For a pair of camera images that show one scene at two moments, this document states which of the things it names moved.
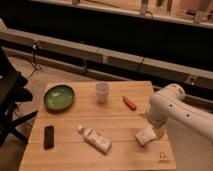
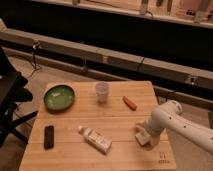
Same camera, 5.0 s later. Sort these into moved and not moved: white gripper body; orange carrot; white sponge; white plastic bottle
Moved: white gripper body
Not moved: white sponge; orange carrot; white plastic bottle
